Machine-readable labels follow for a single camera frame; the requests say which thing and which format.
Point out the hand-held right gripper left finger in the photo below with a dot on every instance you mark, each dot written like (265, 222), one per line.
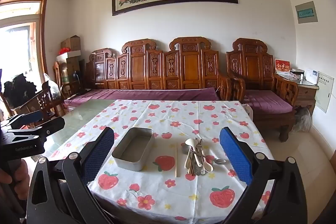
(98, 155)

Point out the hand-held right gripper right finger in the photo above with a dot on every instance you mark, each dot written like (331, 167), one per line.
(233, 155)

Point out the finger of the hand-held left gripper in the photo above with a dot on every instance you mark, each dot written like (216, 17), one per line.
(31, 117)
(53, 124)

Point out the rectangular metal container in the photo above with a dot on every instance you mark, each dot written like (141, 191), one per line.
(128, 162)

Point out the heap of mixed cutlery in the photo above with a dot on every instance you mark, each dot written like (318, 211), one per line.
(199, 158)

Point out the person's left hand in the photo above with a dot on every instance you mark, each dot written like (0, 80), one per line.
(25, 187)

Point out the carved wooden chair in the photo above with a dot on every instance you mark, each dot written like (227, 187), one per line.
(42, 103)

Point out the black cloth pile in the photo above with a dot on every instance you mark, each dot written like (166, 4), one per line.
(19, 88)

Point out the clear plastic bag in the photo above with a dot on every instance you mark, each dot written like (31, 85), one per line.
(52, 86)

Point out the black desk lamp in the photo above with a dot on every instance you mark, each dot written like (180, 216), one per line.
(76, 75)

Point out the stack of cardboard boxes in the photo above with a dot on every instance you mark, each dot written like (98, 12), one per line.
(72, 69)

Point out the purple armchair cushion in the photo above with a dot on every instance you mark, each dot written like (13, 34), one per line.
(265, 102)

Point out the strawberry flower print tablecloth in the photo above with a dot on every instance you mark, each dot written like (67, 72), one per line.
(183, 113)

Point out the white flat box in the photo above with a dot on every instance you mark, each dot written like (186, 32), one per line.
(69, 56)

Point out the red artificial flowers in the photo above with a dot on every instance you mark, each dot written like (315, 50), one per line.
(64, 51)

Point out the purple sofa cushion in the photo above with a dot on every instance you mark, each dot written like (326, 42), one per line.
(144, 95)

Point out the grey plastic bag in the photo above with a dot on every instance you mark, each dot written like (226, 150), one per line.
(304, 119)

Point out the brown cardboard box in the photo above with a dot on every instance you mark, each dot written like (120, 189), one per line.
(71, 43)

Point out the carved wooden armchair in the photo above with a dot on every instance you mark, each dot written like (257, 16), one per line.
(252, 66)

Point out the wooden side table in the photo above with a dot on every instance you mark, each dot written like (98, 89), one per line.
(304, 94)

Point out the carved wooden sofa bench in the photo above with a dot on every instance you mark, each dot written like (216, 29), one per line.
(139, 66)

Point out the white router device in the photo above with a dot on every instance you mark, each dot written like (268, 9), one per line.
(311, 75)

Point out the wooden door frame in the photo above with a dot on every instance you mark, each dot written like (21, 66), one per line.
(43, 29)

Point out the white wall panel door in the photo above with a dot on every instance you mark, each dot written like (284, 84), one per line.
(324, 92)

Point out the grey green wall box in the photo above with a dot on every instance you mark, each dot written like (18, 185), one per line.
(306, 12)

